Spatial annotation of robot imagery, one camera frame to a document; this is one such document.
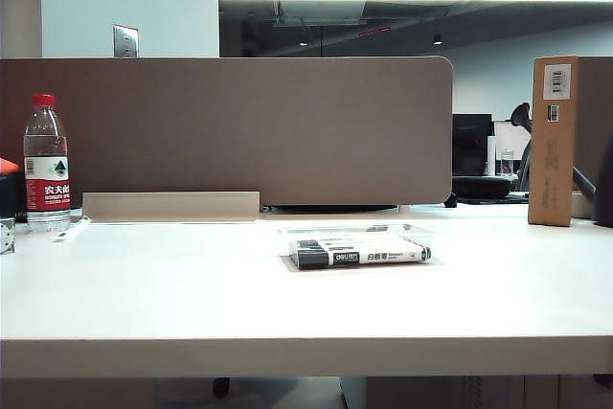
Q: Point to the white marker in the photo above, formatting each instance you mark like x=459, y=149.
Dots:
x=383, y=257

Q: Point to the clear plastic packaging box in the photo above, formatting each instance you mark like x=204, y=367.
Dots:
x=297, y=231

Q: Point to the tall brown cardboard box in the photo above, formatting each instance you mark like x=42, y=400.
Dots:
x=551, y=165

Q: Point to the clear box with coloured items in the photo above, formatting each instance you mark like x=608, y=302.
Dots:
x=7, y=236

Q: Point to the black flat base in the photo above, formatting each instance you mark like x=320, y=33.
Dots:
x=330, y=209

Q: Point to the black computer monitor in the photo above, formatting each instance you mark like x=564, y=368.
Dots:
x=471, y=141

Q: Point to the black round cushion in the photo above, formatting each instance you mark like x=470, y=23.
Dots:
x=479, y=186

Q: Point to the white cylinder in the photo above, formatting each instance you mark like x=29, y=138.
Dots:
x=491, y=155

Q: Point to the black ceiling spotlight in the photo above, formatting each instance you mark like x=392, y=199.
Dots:
x=437, y=38

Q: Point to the small clear bottle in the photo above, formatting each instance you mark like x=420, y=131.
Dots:
x=507, y=165

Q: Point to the thin-bezel computer monitor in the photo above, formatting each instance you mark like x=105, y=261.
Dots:
x=507, y=136

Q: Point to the black office chair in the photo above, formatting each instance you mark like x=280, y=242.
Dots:
x=519, y=114

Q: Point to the black chair caster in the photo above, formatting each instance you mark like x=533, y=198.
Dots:
x=221, y=386

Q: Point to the white and green strip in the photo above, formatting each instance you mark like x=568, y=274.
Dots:
x=69, y=231

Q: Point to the red-label water bottle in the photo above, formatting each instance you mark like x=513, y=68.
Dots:
x=47, y=188

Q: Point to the dark blue object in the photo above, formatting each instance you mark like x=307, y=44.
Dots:
x=9, y=193

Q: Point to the orange object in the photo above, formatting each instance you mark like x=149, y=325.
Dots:
x=8, y=167

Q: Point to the metal wall switch plate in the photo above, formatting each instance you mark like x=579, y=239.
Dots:
x=125, y=41

